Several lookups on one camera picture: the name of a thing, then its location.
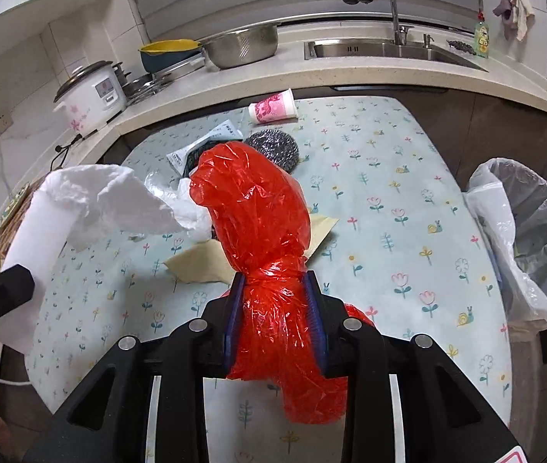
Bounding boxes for beige paper bag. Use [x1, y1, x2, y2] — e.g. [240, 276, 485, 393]
[164, 239, 235, 286]
[305, 213, 338, 259]

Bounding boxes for white foam block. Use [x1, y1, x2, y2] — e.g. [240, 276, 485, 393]
[0, 187, 80, 355]

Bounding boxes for red plastic bag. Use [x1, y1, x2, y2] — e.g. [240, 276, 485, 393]
[191, 142, 391, 424]

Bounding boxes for steel wool scrubber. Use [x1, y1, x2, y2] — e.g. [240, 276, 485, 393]
[244, 128, 300, 174]

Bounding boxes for white green milk carton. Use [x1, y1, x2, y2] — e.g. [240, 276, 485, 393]
[166, 119, 244, 178]

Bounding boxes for pink white paper cup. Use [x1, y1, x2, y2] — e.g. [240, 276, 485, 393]
[248, 89, 297, 124]

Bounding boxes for clear plastic bag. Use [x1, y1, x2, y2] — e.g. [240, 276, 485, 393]
[144, 172, 213, 243]

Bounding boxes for trash bin with liner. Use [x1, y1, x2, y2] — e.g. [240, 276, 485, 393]
[463, 155, 547, 333]

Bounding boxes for checkered wooden cutting board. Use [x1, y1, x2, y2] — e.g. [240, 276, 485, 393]
[0, 177, 44, 260]

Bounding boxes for floral pale green tablecloth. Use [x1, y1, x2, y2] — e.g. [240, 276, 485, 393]
[24, 95, 513, 463]

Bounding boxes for white floral rice cooker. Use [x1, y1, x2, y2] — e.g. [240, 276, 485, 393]
[54, 61, 127, 138]

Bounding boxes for round steel steamer rack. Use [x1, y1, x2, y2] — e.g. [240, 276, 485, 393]
[122, 73, 169, 106]

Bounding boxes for steel colander bowl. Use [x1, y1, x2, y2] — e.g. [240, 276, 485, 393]
[200, 23, 279, 70]

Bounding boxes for yellow blue plastic basin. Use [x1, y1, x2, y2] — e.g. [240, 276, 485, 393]
[138, 39, 200, 73]

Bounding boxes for stainless steel sink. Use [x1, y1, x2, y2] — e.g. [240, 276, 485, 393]
[304, 39, 484, 71]

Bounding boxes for dark scouring pad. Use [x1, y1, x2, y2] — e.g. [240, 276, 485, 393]
[447, 40, 476, 56]

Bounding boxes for green dish soap bottle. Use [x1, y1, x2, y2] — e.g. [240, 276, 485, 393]
[473, 10, 489, 57]

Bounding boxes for hanging purple beige cloths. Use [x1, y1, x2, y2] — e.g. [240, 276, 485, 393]
[492, 0, 535, 42]

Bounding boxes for black power cord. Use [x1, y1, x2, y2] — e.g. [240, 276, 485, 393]
[48, 126, 101, 173]

